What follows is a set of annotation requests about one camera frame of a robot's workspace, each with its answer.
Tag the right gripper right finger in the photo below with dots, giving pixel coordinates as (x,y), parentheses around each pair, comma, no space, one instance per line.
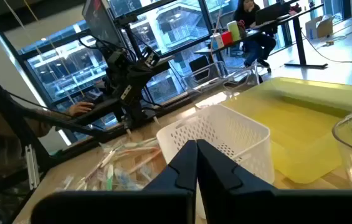
(272,208)

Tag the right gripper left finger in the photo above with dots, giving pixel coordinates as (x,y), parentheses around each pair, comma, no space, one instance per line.
(116,208)

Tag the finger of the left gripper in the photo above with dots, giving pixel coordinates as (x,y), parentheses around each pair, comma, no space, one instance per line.
(142,87)
(153,81)

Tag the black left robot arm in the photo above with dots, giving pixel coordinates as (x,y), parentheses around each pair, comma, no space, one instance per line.
(135,112)

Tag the person's hand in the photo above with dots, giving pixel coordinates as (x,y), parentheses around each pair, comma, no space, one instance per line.
(80,108)

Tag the black office chair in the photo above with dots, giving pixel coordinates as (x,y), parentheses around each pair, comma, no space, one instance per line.
(199,68)

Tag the large window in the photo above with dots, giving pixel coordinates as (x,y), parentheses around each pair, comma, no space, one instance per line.
(69,68)

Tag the small white and blue box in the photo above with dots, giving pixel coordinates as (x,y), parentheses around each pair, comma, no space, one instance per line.
(216,41)

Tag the black monitor on stand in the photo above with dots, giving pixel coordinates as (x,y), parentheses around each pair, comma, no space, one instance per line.
(101,21)

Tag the yellow translucent plastic bin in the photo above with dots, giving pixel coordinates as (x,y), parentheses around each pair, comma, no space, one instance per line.
(303,130)

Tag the red box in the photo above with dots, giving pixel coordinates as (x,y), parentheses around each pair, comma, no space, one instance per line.
(226,38)

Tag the white perforated plastic basket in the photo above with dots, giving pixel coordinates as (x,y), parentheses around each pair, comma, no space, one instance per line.
(225,130)

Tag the pale green cylinder container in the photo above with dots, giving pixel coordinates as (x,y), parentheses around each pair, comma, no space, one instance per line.
(234,30)

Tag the black laptop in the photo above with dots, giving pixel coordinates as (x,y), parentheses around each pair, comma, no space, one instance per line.
(269,12)

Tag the black standing desk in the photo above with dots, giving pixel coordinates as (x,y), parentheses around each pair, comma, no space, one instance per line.
(298,40)

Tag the white cardboard box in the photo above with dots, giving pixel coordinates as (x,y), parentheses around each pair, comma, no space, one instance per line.
(319,27)

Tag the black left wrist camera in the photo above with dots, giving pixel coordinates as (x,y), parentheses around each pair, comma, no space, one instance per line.
(150,57)

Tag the silver bracket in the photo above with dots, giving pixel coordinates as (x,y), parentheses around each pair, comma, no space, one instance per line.
(32,168)

